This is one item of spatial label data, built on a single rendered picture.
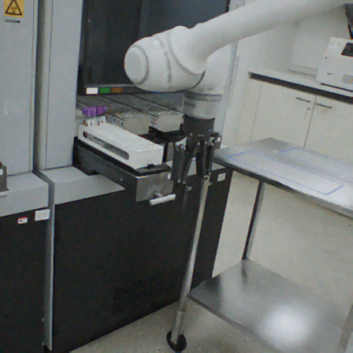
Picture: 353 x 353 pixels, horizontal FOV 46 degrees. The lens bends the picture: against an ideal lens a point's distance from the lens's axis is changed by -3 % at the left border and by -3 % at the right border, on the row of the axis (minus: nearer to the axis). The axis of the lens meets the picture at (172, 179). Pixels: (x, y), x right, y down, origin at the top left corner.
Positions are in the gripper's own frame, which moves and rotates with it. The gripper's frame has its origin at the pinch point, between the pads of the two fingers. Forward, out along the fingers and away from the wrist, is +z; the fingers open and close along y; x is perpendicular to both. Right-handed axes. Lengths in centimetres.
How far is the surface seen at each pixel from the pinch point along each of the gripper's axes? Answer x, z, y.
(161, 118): -40.6, -7.8, -26.6
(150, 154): -15.6, -5.8, 0.3
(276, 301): 7, 52, -51
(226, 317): 1, 52, -28
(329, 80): -78, -15, -230
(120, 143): -23.1, -7.1, 5.0
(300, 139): -91, 34, -229
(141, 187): -12.1, 1.7, 5.3
